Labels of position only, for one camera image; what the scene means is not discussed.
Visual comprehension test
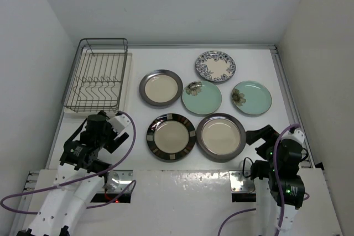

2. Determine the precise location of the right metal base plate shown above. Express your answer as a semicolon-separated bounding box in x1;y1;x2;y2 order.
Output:
229;170;256;194

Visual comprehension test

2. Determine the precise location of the large grey rim plate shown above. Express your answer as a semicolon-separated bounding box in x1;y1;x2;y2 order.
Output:
196;113;246;162

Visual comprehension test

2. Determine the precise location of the grey rim cream plate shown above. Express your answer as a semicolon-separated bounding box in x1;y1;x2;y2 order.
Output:
139;69;183;107

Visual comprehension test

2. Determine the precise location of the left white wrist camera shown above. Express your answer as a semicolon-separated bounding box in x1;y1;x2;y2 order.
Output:
108;112;131;135

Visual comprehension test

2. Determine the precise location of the grey wire dish rack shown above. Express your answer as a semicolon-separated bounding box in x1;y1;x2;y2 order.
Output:
62;38;128;113

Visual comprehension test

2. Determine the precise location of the metal base plate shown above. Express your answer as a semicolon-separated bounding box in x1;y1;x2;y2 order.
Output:
104;170;133;193
229;170;256;194

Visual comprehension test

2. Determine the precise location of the teal flower plate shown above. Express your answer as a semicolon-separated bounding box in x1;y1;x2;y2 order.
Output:
231;81;273;116
182;81;222;116

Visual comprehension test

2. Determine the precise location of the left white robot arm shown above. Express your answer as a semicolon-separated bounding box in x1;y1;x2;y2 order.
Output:
17;111;134;235

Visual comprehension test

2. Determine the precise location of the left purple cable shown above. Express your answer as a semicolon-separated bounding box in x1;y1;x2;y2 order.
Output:
0;111;137;215

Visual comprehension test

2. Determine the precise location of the blue floral pattern plate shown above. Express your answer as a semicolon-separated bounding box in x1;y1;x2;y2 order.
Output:
195;50;237;83

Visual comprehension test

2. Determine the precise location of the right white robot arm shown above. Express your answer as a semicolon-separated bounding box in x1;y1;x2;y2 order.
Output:
246;124;308;235

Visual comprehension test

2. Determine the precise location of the dark checkered rim plate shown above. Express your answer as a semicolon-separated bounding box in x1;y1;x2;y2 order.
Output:
146;113;196;162

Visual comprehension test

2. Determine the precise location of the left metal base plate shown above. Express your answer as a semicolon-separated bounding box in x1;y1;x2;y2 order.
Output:
104;170;133;193

